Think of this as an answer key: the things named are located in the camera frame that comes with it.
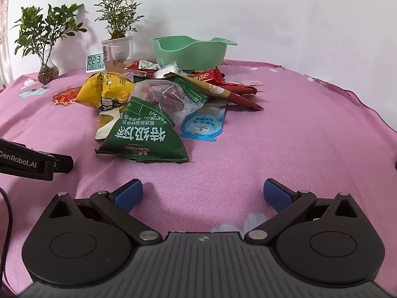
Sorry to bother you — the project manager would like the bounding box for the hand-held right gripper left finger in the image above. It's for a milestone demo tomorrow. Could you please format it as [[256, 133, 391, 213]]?
[[40, 178, 163, 244]]

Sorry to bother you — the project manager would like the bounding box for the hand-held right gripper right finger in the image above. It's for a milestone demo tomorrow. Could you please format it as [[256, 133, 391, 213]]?
[[245, 178, 366, 243]]

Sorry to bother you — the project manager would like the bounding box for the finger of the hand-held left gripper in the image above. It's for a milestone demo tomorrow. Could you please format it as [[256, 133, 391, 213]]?
[[53, 154, 74, 174]]

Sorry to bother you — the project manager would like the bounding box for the yellow snack packet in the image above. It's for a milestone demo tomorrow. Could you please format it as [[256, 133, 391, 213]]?
[[76, 71, 135, 111]]

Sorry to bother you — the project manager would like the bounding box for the dark red stick packet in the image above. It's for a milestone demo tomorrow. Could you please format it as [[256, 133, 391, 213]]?
[[223, 91, 265, 111], [222, 82, 258, 95]]

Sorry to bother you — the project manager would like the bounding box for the white candy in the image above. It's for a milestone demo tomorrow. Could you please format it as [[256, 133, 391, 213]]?
[[154, 63, 182, 79]]

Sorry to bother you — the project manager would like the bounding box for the green plastic bowl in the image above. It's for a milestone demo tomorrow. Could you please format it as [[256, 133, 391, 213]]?
[[149, 36, 238, 70]]

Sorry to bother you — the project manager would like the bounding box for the pink tablecloth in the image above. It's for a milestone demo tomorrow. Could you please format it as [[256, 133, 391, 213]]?
[[0, 59, 397, 295]]

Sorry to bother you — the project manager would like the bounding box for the green dried date packet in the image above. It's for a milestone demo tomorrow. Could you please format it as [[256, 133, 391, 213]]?
[[95, 79, 190, 163]]

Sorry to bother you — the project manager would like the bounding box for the red gold paper ornament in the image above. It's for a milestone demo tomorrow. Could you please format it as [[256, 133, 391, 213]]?
[[51, 87, 82, 107]]

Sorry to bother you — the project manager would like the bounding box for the green plant in glass vase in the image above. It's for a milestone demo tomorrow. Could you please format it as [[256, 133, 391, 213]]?
[[11, 4, 87, 84]]

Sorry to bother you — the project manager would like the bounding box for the blue white pouch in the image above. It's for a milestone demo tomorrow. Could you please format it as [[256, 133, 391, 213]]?
[[180, 106, 227, 142]]

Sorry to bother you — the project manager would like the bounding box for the white digital clock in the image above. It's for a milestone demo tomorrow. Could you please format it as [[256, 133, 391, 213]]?
[[86, 54, 105, 73]]

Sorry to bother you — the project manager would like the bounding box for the green clear snack packet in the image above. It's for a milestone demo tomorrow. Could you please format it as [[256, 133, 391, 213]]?
[[164, 73, 209, 125]]

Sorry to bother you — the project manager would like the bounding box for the long red snack packet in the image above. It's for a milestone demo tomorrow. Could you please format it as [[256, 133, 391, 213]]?
[[183, 74, 239, 104]]

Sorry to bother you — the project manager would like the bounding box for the green plant in white pot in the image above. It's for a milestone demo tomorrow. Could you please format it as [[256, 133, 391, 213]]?
[[95, 0, 145, 72]]

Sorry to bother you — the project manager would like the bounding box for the red white snack packet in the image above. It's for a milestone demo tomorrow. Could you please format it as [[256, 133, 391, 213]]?
[[124, 60, 160, 76]]

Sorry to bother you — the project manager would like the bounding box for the floral curtain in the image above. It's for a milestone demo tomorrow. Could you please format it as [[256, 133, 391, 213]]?
[[0, 0, 14, 87]]

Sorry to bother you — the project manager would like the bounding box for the black cable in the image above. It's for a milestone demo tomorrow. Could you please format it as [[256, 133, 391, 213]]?
[[0, 188, 17, 296]]

